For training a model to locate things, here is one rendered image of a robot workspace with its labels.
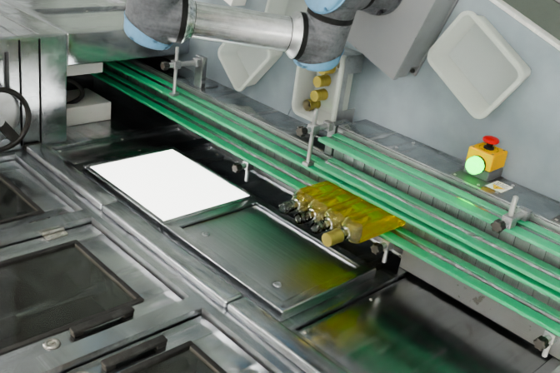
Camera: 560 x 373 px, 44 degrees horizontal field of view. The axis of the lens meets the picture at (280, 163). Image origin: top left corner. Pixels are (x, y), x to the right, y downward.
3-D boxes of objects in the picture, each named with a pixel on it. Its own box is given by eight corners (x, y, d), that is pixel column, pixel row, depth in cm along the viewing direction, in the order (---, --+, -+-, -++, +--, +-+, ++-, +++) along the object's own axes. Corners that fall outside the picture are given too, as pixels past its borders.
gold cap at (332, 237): (345, 242, 165) (333, 247, 162) (335, 242, 168) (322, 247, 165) (342, 227, 165) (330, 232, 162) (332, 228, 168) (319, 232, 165)
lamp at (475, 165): (467, 169, 171) (461, 171, 169) (472, 152, 169) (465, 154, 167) (483, 176, 168) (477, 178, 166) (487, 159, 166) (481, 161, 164)
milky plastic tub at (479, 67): (496, 119, 172) (477, 124, 167) (442, 53, 180) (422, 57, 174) (545, 71, 161) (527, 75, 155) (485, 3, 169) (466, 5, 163)
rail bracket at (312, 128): (321, 158, 199) (290, 166, 190) (329, 102, 192) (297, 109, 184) (328, 161, 197) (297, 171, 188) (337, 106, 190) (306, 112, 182)
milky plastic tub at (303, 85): (309, 108, 216) (290, 111, 211) (320, 37, 208) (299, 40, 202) (351, 126, 205) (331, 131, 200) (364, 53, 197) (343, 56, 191)
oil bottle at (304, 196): (340, 191, 196) (287, 209, 182) (343, 174, 194) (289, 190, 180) (355, 200, 193) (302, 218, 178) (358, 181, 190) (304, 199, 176)
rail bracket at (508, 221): (517, 213, 158) (486, 228, 149) (525, 185, 155) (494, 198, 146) (532, 221, 155) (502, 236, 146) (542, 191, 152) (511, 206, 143)
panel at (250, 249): (172, 154, 236) (82, 173, 214) (173, 146, 235) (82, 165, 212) (375, 277, 179) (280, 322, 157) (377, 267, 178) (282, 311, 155)
